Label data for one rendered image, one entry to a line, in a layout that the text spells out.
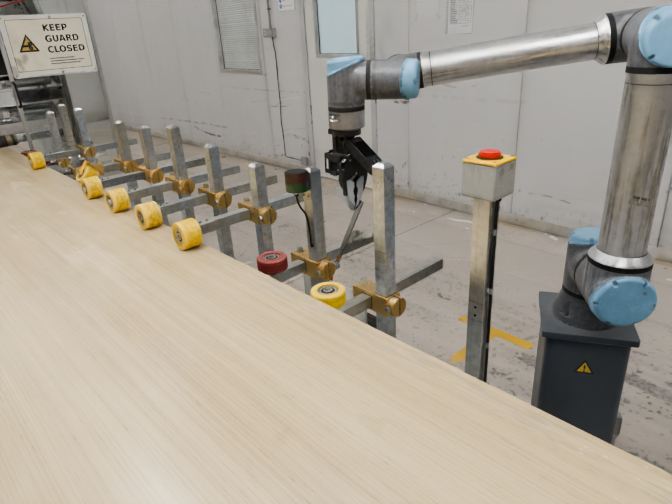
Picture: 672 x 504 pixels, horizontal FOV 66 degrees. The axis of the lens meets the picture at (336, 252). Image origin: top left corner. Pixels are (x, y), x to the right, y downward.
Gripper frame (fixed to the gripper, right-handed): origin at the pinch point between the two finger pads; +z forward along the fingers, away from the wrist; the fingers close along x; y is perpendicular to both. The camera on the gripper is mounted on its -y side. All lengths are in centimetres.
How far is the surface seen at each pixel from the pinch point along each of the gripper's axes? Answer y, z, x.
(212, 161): 56, -5, 9
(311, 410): -41, 11, 51
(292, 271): 9.6, 17.0, 14.8
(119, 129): 131, -6, 9
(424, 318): 53, 102, -101
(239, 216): 34.9, 7.5, 14.1
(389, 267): -19.4, 8.6, 8.0
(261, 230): 30.8, 12.3, 9.5
